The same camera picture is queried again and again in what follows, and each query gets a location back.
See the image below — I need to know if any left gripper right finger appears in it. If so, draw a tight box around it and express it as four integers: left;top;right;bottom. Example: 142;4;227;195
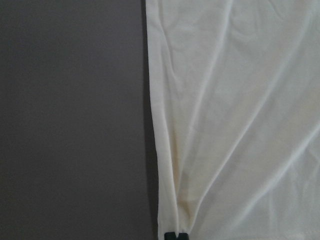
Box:
177;232;189;240

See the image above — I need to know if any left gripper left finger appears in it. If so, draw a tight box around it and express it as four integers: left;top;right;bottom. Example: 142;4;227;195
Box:
164;232;177;240

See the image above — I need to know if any cream long sleeve shirt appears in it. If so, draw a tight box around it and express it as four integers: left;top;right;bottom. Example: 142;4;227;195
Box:
145;0;320;240

